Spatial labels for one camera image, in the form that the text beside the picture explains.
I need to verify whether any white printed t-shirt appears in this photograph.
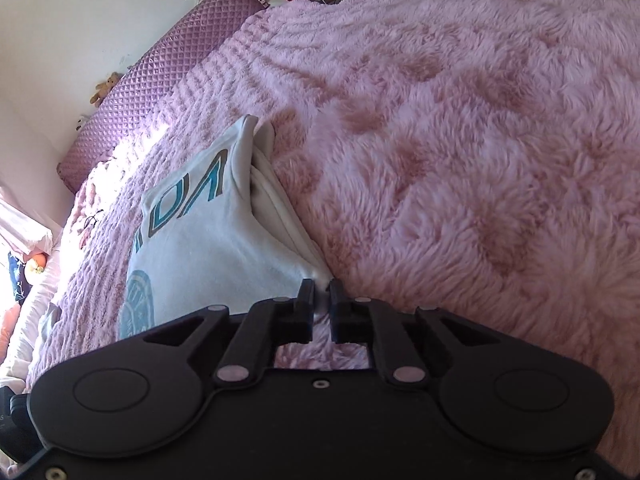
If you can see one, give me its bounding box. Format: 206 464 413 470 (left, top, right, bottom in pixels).
117 115 332 339

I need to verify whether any white long pillow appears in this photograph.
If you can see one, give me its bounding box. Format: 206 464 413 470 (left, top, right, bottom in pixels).
1 254 61 394

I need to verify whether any orange plush toy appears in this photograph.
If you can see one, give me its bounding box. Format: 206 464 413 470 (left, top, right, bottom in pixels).
25 252 48 285

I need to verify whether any pink fluffy blanket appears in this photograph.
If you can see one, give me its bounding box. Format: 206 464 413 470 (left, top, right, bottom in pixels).
27 0 639 474

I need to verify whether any pink curtain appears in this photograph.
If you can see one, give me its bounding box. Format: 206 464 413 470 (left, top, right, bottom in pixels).
1 96 74 242

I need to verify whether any purple quilted headboard cushion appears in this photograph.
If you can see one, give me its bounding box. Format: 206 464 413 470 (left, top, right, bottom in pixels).
56 0 268 193

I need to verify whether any brown teddy bear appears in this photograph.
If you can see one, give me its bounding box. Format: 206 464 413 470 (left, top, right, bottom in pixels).
90 72 122 107

